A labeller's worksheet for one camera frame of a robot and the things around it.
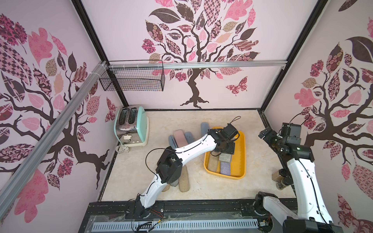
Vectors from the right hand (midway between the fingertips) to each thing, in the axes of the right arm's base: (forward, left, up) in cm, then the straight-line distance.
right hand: (267, 135), depth 74 cm
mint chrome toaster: (+14, +77, -6) cm, 79 cm away
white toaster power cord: (+6, +87, -21) cm, 90 cm away
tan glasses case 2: (-20, +55, -22) cm, 62 cm away
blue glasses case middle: (+14, +42, -21) cm, 48 cm away
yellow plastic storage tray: (-6, +11, -24) cm, 27 cm away
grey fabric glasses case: (-17, +50, -21) cm, 57 cm away
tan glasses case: (-4, +27, -21) cm, 34 cm away
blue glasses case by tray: (+23, +30, -22) cm, 44 cm away
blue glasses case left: (+9, +53, -19) cm, 57 cm away
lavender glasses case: (-9, +20, -21) cm, 30 cm away
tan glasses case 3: (-15, +45, -21) cm, 52 cm away
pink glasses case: (+12, +48, -19) cm, 52 cm away
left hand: (-2, +19, -13) cm, 23 cm away
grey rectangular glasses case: (-6, +21, -12) cm, 25 cm away
